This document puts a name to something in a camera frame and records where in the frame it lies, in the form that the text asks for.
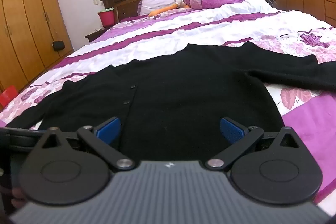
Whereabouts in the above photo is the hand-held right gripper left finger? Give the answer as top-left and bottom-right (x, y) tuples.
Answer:
(39, 116), (135, 171)

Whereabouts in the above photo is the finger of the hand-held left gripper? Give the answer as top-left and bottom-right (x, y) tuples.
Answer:
(0, 127), (42, 148)

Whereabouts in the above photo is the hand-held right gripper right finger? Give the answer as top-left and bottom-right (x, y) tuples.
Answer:
(206, 116), (301, 171)

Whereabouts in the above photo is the black button cardigan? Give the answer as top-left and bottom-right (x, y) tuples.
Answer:
(5, 43), (336, 161)

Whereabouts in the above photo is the red box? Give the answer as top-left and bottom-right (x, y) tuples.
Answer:
(0, 85), (19, 109)

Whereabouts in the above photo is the dark wooden nightstand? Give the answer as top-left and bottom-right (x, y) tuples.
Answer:
(84, 26), (113, 43)

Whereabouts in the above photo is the pink bucket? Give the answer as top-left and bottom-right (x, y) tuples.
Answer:
(98, 7), (115, 28)

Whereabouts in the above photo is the purple floral bedspread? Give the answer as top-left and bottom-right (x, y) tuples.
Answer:
(0, 0), (336, 211)

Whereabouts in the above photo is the light wooden wardrobe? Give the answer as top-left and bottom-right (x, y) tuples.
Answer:
(0, 0), (74, 98)

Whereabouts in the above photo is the white pillow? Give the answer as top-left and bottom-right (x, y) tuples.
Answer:
(138, 0), (179, 16)

